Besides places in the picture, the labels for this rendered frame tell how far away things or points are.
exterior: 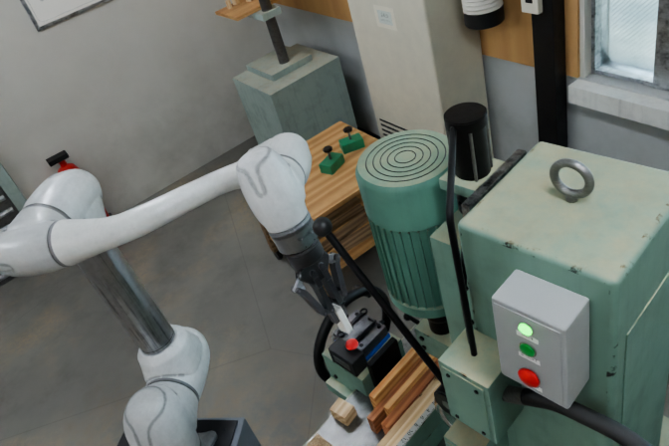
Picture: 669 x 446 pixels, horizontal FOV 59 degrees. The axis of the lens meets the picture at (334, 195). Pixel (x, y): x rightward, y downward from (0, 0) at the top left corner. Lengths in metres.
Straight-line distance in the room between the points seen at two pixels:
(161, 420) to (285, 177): 0.79
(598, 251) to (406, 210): 0.32
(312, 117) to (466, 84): 1.07
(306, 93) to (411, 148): 2.40
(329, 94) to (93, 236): 2.37
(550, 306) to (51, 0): 3.37
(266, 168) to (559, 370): 0.60
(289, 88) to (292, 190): 2.21
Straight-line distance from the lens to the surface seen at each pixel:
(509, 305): 0.77
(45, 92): 3.87
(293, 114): 3.37
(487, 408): 0.97
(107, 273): 1.59
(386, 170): 0.98
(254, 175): 1.11
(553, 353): 0.79
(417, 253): 1.02
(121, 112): 4.01
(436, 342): 1.28
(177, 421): 1.68
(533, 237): 0.79
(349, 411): 1.38
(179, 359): 1.75
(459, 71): 2.67
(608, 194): 0.86
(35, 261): 1.37
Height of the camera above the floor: 2.06
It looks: 35 degrees down
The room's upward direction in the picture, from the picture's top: 18 degrees counter-clockwise
